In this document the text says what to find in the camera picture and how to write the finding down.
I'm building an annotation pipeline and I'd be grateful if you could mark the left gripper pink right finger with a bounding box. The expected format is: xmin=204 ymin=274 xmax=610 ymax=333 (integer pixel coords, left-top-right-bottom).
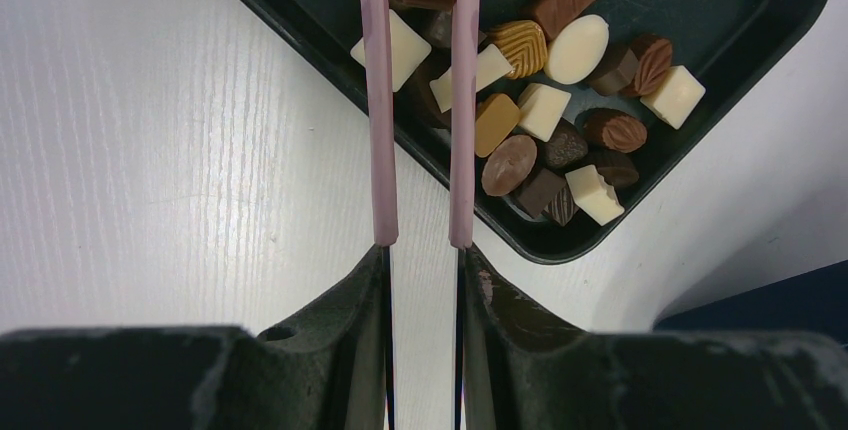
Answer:
xmin=450 ymin=0 xmax=847 ymax=429

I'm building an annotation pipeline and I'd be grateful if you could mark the left gripper pink left finger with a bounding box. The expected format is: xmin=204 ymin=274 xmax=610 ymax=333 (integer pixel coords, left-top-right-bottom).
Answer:
xmin=1 ymin=0 xmax=398 ymax=429

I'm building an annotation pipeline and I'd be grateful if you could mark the blue chocolate box with insert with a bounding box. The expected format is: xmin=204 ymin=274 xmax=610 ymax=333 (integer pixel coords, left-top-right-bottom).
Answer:
xmin=653 ymin=261 xmax=847 ymax=347

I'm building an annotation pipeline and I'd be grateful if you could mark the milk oval chocolate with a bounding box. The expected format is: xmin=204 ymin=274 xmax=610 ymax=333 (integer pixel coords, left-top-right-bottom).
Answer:
xmin=481 ymin=135 xmax=537 ymax=197

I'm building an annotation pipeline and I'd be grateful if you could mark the caramel square chocolate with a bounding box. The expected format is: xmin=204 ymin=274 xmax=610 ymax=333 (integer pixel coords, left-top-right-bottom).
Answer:
xmin=474 ymin=93 xmax=521 ymax=158

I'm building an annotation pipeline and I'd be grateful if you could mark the white rectangular chocolate bar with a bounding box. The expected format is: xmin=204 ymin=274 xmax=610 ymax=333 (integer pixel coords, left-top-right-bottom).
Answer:
xmin=429 ymin=44 xmax=513 ymax=113

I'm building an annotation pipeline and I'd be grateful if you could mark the white square chocolate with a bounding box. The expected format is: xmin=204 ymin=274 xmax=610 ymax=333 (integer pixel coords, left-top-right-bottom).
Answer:
xmin=640 ymin=65 xmax=706 ymax=130

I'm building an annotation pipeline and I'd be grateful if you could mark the golden ribbed chocolate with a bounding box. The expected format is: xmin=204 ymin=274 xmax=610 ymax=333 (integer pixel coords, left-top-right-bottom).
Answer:
xmin=487 ymin=20 xmax=548 ymax=80

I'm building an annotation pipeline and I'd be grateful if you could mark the brown leaf chocolate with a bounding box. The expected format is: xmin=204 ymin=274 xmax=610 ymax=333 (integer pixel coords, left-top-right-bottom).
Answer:
xmin=620 ymin=33 xmax=673 ymax=97

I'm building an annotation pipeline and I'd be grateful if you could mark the brown rectangular chocolate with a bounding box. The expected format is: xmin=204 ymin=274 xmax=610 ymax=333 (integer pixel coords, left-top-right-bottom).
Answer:
xmin=522 ymin=0 xmax=596 ymax=41

